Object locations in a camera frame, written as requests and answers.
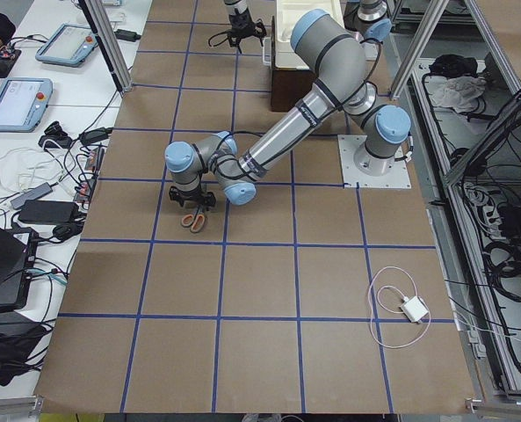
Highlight large black power brick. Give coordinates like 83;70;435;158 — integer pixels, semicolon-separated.
18;200;79;225

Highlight grey usb hub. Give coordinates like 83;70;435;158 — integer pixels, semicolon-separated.
11;182;53;210

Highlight white crumpled cloth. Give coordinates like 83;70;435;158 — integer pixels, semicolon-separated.
431;76;487;113

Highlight black webcam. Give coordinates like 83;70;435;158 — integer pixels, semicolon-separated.
38;120;73;149

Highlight blue teach pendant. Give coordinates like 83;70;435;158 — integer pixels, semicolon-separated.
0;77;53;133
35;24;98;68

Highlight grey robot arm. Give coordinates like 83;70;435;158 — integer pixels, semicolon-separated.
164;9;411;207
224;0;267;50

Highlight orange handled scissors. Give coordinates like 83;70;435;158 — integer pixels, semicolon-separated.
180;204;208;234

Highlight aluminium frame post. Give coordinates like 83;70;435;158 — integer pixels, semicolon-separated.
78;0;133;96

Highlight near blue teach pendant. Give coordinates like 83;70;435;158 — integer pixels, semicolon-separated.
0;77;53;133

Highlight black laptop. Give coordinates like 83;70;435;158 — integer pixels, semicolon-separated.
0;228;39;312

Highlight far blue teach pendant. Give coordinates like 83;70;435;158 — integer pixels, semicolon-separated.
35;24;98;68

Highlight dark brown drawer cabinet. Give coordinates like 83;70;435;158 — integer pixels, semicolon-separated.
270;65;351;113

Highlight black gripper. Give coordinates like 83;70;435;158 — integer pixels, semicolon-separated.
169;186;217;211
227;14;267;47

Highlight black power adapter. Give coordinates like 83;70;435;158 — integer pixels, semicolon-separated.
114;29;141;42

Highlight cream plastic storage box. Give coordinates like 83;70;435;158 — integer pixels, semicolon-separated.
271;1;364;70

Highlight white charger with cable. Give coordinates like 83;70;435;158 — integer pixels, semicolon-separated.
366;266;431;350

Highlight coiled black cables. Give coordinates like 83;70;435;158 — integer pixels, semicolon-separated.
457;144;521;309

